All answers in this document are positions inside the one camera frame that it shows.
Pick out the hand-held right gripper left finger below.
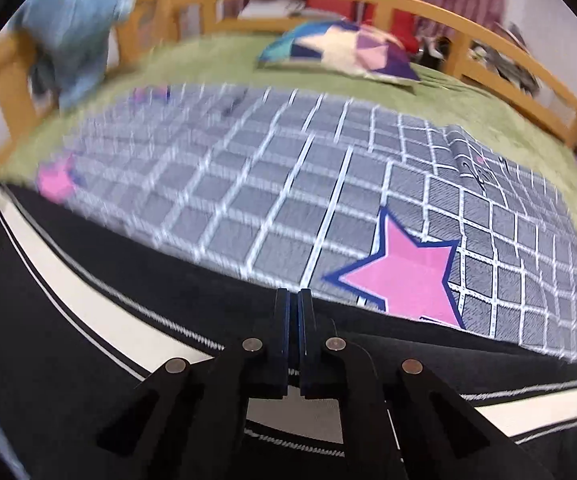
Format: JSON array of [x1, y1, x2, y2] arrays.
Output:
[[96, 288, 292, 480]]

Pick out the red chair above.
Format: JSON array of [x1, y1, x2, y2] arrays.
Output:
[[303, 0, 422, 55]]

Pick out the wooden bed frame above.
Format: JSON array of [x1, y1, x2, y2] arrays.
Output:
[[0, 0, 577, 186]]

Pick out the blue denim clothing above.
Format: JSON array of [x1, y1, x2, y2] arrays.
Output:
[[11, 0, 136, 111]]

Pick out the colourful star pillow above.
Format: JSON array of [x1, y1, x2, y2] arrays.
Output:
[[256, 19, 422, 87]]

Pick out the green bed cover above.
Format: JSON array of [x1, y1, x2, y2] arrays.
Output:
[[0, 35, 577, 281]]

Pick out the grey checked star blanket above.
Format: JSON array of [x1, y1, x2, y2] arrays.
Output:
[[36, 82, 577, 356]]

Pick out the black pants with white stripe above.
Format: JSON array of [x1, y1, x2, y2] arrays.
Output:
[[0, 184, 577, 480]]

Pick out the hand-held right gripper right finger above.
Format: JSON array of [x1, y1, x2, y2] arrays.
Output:
[[297, 288, 554, 480]]

